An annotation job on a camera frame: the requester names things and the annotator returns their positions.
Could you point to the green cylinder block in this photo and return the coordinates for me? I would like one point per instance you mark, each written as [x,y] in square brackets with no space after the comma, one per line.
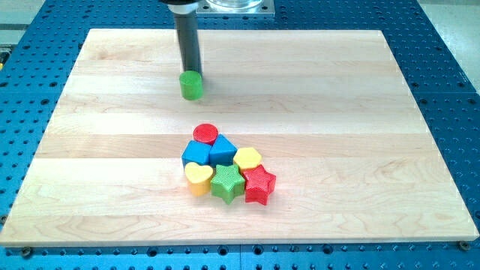
[191,83]

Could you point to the yellow hexagon block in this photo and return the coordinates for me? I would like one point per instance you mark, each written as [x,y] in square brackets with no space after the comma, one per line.
[247,158]

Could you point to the blue triangle block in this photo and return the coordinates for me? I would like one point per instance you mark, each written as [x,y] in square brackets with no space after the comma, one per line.
[222,152]

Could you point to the red cylinder block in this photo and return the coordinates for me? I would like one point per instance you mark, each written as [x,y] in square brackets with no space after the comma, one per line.
[205,133]

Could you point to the blue cube block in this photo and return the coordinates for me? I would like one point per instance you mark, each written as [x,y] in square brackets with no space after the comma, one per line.
[197,152]

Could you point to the green star block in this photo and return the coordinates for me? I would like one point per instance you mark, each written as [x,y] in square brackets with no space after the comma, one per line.
[227,183]

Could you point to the red star block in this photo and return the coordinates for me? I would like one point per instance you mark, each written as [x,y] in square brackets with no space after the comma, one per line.
[259,185]

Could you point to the yellow heart block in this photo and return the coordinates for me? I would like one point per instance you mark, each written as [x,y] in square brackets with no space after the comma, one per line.
[198,178]

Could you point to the light wooden board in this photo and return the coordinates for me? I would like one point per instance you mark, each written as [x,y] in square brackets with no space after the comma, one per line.
[329,111]

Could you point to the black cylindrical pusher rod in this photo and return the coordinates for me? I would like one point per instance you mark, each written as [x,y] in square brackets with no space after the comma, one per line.
[185,19]

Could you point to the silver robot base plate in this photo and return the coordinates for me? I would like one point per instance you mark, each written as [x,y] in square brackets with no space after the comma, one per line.
[236,8]

